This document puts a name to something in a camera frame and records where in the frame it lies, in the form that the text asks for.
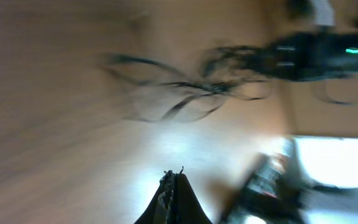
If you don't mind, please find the black usb cable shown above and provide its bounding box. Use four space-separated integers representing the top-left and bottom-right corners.
99 45 275 124

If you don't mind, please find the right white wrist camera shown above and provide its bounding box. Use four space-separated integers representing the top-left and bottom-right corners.
310 0 335 27

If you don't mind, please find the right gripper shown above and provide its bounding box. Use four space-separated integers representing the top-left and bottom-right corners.
268 32 358 82

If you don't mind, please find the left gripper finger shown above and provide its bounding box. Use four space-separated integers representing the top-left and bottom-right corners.
135 170 211 224

